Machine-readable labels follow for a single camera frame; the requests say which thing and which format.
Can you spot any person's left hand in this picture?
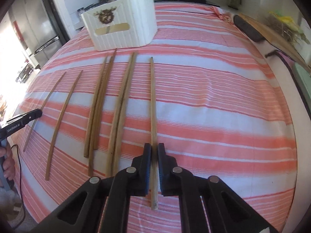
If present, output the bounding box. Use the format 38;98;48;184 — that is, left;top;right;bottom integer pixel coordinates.
0;142;15;180

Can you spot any stainless steel refrigerator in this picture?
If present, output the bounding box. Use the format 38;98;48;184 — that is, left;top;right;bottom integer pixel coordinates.
8;0;70;69

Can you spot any pink striped tablecloth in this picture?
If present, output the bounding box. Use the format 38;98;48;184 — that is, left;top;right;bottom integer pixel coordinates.
12;2;297;231

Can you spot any white spice shaker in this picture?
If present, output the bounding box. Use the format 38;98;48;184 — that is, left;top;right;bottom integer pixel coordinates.
77;7;85;17

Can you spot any cream plastic utensil holder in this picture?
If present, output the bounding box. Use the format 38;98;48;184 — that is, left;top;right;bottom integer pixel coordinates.
82;0;158;51

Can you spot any pink cutting board black rim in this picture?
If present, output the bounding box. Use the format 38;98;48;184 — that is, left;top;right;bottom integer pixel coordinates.
264;50;310;117

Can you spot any green plastic cutting board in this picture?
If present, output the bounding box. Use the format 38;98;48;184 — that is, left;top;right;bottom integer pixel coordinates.
293;63;311;108

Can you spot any black knife sharpener stone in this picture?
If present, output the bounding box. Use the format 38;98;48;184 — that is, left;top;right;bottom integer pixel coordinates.
233;15;266;43

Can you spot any wooden cutting board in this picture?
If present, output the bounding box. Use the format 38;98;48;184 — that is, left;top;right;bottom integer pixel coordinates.
238;13;310;74

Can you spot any dark glass bottle jug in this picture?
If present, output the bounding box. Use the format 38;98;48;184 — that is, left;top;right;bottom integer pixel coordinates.
228;0;242;10

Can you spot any wire basket with yellow bag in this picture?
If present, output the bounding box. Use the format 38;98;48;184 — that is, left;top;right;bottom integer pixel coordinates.
266;11;310;47

